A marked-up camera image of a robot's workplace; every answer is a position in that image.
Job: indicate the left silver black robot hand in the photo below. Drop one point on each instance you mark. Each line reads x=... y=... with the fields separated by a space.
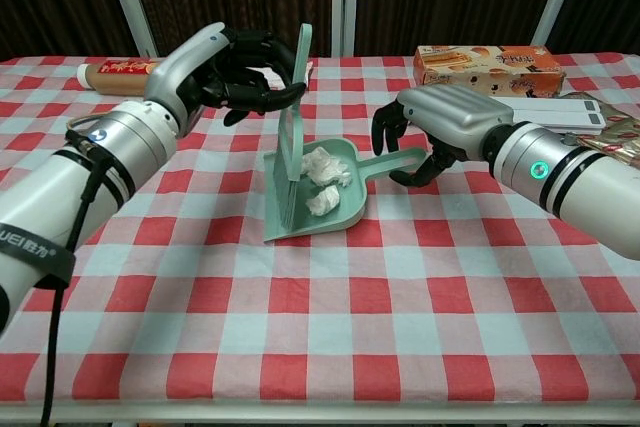
x=200 y=67

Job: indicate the orange biscuit box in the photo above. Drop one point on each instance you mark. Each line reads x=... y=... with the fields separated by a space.
x=480 y=67

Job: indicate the red white checkered tablecloth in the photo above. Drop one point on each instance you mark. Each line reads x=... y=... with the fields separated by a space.
x=320 y=322

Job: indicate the gold foil snack packet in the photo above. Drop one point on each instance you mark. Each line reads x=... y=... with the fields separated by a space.
x=620 y=139

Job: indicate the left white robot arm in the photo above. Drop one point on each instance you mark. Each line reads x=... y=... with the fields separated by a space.
x=50 y=207

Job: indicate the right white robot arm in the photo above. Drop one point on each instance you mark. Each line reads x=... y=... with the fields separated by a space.
x=575 y=182

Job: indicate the white paper ball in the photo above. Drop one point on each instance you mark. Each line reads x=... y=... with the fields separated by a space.
x=317 y=163
x=322 y=202
x=341 y=174

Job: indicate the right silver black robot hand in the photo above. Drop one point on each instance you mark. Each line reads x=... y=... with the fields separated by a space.
x=455 y=112

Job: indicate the green plastic dustpan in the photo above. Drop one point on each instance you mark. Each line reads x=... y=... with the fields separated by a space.
x=350 y=199

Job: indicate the white plastic packet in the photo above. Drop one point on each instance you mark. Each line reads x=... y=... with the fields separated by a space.
x=274 y=79

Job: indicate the green hand brush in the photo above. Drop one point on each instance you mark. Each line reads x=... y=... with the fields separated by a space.
x=292 y=147

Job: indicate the brown drink bottle red label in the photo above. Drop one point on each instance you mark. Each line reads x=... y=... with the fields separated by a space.
x=115 y=79

